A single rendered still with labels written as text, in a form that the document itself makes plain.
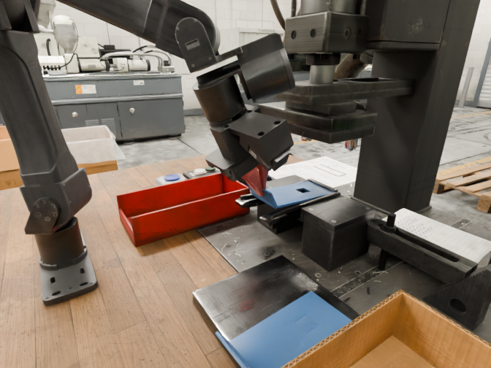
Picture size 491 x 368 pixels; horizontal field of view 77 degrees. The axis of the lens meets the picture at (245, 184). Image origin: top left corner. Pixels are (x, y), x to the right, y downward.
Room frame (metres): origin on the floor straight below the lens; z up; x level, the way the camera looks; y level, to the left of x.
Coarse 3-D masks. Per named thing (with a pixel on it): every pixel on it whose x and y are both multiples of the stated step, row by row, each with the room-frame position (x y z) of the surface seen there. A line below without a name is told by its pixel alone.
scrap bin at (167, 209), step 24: (144, 192) 0.60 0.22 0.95; (168, 192) 0.63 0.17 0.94; (192, 192) 0.66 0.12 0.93; (216, 192) 0.69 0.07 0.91; (240, 192) 0.60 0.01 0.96; (120, 216) 0.57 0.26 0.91; (144, 216) 0.49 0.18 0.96; (168, 216) 0.51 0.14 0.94; (192, 216) 0.54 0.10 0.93; (216, 216) 0.56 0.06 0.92; (144, 240) 0.48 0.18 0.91
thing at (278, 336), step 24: (288, 312) 0.30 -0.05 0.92; (312, 312) 0.30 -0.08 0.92; (336, 312) 0.30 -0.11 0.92; (216, 336) 0.24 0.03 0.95; (240, 336) 0.26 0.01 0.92; (264, 336) 0.26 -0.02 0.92; (288, 336) 0.26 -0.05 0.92; (312, 336) 0.26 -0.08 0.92; (240, 360) 0.21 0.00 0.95; (264, 360) 0.23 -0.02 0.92; (288, 360) 0.23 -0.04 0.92
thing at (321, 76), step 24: (312, 72) 0.51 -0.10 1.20; (288, 96) 0.49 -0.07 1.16; (312, 96) 0.45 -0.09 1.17; (336, 96) 0.48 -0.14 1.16; (360, 96) 0.51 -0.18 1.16; (384, 96) 0.54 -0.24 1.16; (288, 120) 0.50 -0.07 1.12; (312, 120) 0.46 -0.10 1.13; (336, 120) 0.43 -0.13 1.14; (360, 120) 0.46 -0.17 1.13
